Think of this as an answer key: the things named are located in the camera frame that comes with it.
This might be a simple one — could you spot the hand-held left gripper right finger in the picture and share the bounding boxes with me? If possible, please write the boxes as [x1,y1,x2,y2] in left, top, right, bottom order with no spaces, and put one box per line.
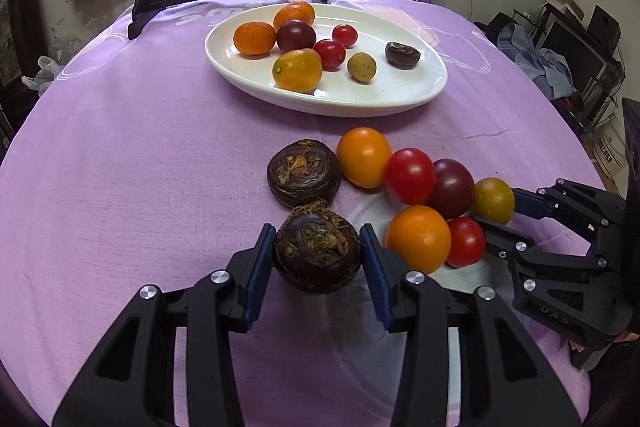
[359,223,583,427]

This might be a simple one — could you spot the olive green tomato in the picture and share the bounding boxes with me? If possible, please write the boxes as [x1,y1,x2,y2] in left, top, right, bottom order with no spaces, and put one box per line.
[470,177,516,226]

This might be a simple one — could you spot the black monitor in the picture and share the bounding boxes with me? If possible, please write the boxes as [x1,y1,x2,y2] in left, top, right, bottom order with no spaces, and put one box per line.
[540,14,616,108]

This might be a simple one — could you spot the mandarin orange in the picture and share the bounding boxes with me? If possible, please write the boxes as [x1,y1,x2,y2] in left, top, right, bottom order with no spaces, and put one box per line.
[273,1,316,32]
[233,21,277,58]

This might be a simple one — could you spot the brown water chestnut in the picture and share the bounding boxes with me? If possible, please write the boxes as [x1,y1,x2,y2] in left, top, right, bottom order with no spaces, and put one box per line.
[273,201,364,294]
[266,140,343,209]
[385,42,421,70]

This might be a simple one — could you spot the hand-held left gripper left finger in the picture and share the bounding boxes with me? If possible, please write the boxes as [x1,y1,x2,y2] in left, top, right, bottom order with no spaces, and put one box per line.
[52,223,277,427]

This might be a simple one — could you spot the small yellow tomato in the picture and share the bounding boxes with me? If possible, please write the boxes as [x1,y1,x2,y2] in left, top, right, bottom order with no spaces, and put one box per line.
[347,52,377,83]

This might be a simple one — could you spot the dark purple tomato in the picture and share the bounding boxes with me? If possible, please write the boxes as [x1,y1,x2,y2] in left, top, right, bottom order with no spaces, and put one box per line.
[425,158,476,219]
[276,20,317,54]

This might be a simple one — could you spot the red cherry tomato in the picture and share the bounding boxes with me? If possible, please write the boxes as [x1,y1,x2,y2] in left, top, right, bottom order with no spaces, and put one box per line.
[313,39,347,70]
[332,24,358,48]
[445,216,487,269]
[385,148,437,206]

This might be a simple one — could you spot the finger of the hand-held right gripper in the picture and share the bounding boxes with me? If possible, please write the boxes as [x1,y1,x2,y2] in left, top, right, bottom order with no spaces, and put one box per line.
[514,179,627,258]
[470,216,546,264]

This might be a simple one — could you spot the dark wooden cabinet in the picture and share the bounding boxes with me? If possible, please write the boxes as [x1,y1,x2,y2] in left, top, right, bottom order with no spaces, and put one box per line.
[0,0,38,88]

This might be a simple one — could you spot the orange tomato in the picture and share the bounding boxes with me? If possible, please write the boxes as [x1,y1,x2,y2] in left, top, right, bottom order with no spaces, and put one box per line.
[336,127,393,188]
[385,205,452,275]

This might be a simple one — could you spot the purple tablecloth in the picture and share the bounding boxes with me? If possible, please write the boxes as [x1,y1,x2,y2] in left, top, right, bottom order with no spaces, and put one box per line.
[0,0,626,427]

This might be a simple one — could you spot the yellow-green tomato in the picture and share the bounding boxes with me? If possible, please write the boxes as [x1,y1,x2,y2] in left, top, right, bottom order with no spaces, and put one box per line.
[272,49,322,94]

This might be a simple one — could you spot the black speaker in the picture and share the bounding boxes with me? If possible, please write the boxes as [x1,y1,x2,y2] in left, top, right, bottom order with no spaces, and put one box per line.
[587,4,621,52]

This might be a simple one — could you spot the blue clothes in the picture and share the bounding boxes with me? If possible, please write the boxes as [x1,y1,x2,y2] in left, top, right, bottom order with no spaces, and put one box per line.
[497,22,576,100]

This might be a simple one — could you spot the white plastic bag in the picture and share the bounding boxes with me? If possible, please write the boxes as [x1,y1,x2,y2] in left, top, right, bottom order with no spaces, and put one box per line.
[22,54,63,95]

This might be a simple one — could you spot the white oval plate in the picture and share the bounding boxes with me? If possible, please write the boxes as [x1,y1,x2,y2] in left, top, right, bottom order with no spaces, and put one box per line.
[205,3,448,118]

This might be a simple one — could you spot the cardboard box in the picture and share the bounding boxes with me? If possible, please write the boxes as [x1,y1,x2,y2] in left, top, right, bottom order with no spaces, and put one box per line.
[592,127,628,178]

